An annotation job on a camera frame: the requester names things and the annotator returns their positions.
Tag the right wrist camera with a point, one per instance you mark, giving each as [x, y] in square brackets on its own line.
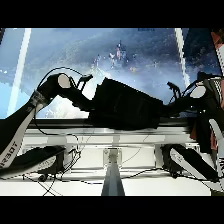
[174, 88]

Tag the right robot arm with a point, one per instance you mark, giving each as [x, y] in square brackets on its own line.
[193, 163]

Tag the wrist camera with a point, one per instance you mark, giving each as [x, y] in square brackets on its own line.
[174, 88]
[85, 78]

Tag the silver frame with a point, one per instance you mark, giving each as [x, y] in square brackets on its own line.
[111, 138]

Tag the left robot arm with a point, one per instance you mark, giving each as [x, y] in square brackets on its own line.
[13, 128]

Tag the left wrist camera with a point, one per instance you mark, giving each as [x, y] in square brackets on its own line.
[85, 78]

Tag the black garment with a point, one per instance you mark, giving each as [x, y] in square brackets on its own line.
[126, 106]

